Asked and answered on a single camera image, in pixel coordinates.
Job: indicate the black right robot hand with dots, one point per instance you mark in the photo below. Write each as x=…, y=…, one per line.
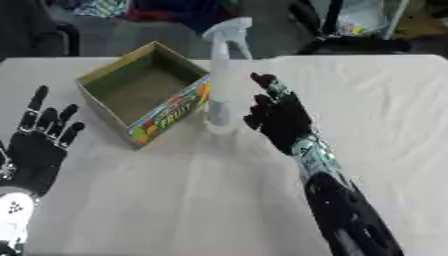
x=283, y=116

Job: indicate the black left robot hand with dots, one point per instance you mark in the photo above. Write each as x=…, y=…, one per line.
x=32, y=156

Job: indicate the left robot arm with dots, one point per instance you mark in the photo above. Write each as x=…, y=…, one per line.
x=14, y=220

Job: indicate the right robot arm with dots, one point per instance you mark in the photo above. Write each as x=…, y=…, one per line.
x=341, y=200

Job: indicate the white spray bottle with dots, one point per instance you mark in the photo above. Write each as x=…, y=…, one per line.
x=224, y=70

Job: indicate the tan cardboard box green inside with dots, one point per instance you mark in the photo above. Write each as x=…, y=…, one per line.
x=143, y=93

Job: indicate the black tripod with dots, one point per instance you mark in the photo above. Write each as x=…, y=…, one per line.
x=344, y=33

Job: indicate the black chair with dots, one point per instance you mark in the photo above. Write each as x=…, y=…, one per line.
x=35, y=28

